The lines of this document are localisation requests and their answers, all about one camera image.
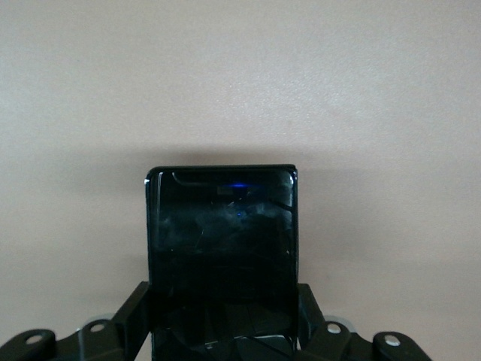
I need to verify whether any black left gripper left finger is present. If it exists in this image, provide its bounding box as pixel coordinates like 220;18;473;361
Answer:
0;281;153;361

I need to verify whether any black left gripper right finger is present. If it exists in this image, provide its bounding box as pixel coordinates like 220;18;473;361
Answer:
296;282;429;361

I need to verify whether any long black smartphone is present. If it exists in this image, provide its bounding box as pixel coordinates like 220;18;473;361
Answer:
144;163;300;361

